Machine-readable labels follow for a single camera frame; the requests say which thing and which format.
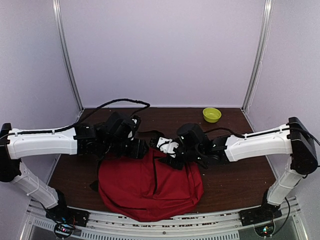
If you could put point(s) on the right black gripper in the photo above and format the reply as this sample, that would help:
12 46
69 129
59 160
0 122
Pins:
167 160

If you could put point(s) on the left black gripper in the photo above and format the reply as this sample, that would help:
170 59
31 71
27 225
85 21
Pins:
137 152

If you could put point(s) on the red backpack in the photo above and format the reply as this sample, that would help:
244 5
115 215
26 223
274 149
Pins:
147 190

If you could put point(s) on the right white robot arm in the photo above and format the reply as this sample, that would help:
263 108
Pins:
293 139

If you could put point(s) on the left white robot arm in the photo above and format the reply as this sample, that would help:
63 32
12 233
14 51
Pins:
15 144

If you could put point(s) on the yellow-green plastic bowl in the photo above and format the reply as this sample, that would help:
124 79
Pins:
211 115

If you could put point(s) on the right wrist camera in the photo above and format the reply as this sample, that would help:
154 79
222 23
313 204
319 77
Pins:
164 145

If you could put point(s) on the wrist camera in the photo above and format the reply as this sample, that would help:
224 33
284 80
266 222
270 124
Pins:
135 124
164 145

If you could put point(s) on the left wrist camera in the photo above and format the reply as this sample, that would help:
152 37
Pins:
135 124

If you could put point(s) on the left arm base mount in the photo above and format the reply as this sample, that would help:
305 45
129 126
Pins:
66 219

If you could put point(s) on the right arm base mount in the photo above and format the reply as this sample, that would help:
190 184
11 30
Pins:
264 216

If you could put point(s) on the left aluminium frame post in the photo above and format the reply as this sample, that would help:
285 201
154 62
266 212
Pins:
65 53

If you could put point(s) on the aluminium frame post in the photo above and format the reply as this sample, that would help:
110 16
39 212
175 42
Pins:
261 47
65 53

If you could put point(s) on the right aluminium frame post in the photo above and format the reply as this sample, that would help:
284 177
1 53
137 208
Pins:
261 47

